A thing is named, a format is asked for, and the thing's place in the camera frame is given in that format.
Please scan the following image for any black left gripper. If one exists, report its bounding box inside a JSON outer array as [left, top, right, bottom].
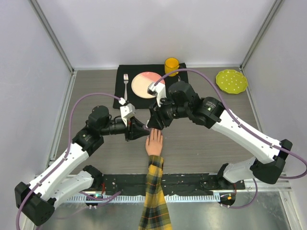
[[100, 116, 150, 142]]

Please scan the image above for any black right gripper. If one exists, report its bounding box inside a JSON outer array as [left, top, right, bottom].
[[147, 95, 190, 131]]

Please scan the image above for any purple nail polish bottle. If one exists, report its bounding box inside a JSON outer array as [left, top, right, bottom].
[[142, 125, 151, 131]]

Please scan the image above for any yellow plaid sleeve forearm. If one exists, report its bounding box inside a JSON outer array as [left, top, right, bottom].
[[138, 155, 172, 230]]

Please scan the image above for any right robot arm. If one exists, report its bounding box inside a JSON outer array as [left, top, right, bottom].
[[147, 81, 292, 189]]

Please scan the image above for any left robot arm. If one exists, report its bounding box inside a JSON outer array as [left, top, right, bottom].
[[14, 104, 150, 226]]

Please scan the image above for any mannequin hand with painted nails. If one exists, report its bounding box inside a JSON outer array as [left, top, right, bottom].
[[145, 128, 163, 156]]

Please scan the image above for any black placemat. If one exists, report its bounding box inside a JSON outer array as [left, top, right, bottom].
[[112, 62, 190, 110]]

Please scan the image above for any pink cream plate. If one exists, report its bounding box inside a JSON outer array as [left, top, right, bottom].
[[131, 72, 162, 99]]

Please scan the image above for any silver fork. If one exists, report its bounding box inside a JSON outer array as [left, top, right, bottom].
[[123, 73, 129, 100]]

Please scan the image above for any yellow mug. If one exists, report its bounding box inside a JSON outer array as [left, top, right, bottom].
[[164, 57, 183, 74]]

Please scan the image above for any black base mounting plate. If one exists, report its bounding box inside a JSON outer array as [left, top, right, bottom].
[[84, 173, 245, 196]]

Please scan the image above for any green polka dot plate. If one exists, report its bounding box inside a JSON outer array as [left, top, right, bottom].
[[215, 69, 248, 94]]

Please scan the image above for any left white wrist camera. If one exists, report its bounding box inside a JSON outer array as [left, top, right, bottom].
[[120, 103, 135, 127]]

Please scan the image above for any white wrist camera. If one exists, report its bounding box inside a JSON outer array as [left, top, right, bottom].
[[147, 82, 166, 107], [120, 103, 135, 127]]

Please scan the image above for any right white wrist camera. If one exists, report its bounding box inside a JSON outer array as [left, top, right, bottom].
[[147, 82, 166, 107]]

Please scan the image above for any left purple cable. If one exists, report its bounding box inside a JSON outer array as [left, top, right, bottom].
[[15, 92, 127, 230]]

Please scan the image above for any purple cable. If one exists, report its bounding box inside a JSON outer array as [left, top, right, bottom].
[[15, 92, 127, 230], [155, 68, 307, 208]]

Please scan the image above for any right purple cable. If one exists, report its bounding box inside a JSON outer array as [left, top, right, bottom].
[[155, 68, 307, 208]]

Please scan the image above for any white slotted cable duct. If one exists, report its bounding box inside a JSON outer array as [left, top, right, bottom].
[[65, 193, 220, 204]]

